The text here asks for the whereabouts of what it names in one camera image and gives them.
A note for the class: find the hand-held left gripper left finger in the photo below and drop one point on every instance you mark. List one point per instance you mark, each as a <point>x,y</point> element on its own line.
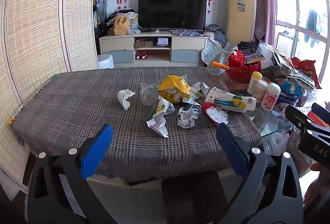
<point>96,149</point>

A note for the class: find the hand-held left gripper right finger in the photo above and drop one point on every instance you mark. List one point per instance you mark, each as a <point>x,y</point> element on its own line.
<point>232,151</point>

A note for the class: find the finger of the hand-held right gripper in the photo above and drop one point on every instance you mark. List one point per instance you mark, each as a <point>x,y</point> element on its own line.
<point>294,115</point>
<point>321,113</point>

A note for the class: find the red silver blister pack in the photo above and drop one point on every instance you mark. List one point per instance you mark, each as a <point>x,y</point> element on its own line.
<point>215,114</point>

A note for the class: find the white medicine box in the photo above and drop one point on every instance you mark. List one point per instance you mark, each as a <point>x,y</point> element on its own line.
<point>229,101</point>

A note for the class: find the clear plastic bag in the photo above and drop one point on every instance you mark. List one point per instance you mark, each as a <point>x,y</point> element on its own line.
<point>148,93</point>
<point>274,141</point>

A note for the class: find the white paper carton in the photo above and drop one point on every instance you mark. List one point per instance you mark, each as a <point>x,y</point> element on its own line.
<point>161,107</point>

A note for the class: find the yellow plastic bag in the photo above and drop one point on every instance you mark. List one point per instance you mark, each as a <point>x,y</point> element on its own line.
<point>174,88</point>

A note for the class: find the person's right hand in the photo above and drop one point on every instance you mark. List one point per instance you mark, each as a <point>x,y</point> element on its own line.
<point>315,187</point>

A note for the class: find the blue round tin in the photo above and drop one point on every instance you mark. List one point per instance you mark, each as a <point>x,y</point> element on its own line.
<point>288,96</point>

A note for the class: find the white bottle pink label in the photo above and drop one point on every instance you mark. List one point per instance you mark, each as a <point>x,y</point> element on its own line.
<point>270,96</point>

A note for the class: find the plain white bottle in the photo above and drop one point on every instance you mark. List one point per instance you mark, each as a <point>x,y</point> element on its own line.
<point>259,90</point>

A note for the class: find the grey plaid tablecloth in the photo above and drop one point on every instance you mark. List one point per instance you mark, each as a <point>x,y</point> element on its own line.
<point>90,105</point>

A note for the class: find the red snack bag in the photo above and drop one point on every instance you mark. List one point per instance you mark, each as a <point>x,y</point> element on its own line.
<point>306,70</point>

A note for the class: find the white bottle yellow cap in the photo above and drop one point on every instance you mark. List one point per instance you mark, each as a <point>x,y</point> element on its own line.
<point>254,82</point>

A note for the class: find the crumpled blue white wrapper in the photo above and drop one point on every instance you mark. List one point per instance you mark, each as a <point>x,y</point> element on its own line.
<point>188,117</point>

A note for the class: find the black chair seat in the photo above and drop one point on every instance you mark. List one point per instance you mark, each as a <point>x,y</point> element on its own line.
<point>193,195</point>

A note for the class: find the crumpled white printed paper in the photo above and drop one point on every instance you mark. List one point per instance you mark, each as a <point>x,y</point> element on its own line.
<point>125,97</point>

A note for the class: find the red plastic basket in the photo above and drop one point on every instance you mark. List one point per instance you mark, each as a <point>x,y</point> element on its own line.
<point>241,70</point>

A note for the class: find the dark purple box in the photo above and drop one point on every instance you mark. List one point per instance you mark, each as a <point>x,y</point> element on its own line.
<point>254,57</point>

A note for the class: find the white paper scrap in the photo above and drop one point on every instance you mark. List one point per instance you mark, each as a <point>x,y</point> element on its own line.
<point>199,86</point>

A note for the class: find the black bag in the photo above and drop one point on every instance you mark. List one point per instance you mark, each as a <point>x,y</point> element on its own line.
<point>247,46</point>

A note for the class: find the orange foam tube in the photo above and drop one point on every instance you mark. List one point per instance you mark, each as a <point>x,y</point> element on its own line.
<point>220,65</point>

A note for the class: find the white round stool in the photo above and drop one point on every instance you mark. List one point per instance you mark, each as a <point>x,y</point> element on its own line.
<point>105,61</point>

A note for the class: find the green floral cloth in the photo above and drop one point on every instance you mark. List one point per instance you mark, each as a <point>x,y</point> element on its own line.
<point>216,51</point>

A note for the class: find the red shelf items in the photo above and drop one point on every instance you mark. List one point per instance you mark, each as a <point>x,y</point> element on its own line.
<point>141,55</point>

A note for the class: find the white framed window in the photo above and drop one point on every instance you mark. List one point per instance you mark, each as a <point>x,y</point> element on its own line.
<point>301,7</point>

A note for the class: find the grey clothes pile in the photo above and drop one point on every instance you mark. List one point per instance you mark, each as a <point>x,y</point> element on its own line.
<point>217,34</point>

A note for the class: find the beige grey television stand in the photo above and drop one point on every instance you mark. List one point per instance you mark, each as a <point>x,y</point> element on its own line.
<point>153,48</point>

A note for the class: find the cream standing air conditioner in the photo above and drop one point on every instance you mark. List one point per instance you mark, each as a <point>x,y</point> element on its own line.
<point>241,7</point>

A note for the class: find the yellow plush toy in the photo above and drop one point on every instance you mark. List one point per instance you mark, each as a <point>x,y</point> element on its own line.
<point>121,25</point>

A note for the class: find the white box on shelf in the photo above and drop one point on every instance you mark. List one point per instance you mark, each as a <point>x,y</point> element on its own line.
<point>163,41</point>

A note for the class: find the blue patterned cloth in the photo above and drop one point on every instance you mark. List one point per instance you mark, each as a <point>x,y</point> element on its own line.
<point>187,32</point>

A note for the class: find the woven folding screen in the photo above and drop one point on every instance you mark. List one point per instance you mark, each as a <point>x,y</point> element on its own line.
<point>38,33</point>

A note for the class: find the black television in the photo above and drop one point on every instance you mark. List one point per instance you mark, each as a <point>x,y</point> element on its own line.
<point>172,9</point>

